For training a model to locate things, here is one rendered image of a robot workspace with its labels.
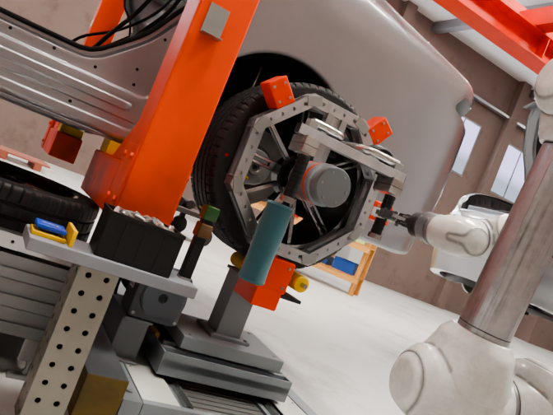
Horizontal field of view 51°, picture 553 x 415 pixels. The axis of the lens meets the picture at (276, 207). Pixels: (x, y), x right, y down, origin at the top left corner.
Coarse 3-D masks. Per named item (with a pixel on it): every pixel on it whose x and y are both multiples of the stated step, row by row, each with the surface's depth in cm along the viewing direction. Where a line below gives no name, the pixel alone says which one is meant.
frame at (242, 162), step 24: (312, 96) 191; (264, 120) 186; (360, 120) 201; (240, 144) 189; (240, 168) 185; (240, 192) 186; (360, 192) 211; (240, 216) 192; (360, 216) 208; (336, 240) 205
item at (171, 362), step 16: (160, 336) 209; (144, 352) 201; (160, 352) 189; (176, 352) 194; (192, 352) 197; (160, 368) 187; (176, 368) 189; (192, 368) 191; (208, 368) 194; (224, 368) 196; (240, 368) 205; (256, 368) 209; (208, 384) 195; (224, 384) 197; (240, 384) 200; (256, 384) 203; (272, 384) 206; (288, 384) 208
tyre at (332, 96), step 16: (240, 96) 204; (256, 96) 193; (336, 96) 205; (224, 112) 201; (240, 112) 191; (256, 112) 193; (352, 112) 209; (208, 128) 203; (224, 128) 191; (240, 128) 192; (208, 144) 196; (224, 144) 190; (208, 160) 193; (224, 160) 191; (192, 176) 208; (208, 176) 192; (224, 176) 192; (208, 192) 195; (224, 192) 193; (224, 208) 194; (224, 224) 195; (224, 240) 207; (240, 240) 198
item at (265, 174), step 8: (264, 136) 244; (264, 144) 245; (272, 144) 247; (264, 152) 241; (272, 152) 247; (280, 152) 249; (272, 160) 248; (264, 168) 242; (248, 176) 239; (256, 176) 241; (264, 176) 242; (248, 184) 245; (256, 184) 246; (256, 192) 247; (264, 192) 249; (272, 192) 250; (256, 200) 248
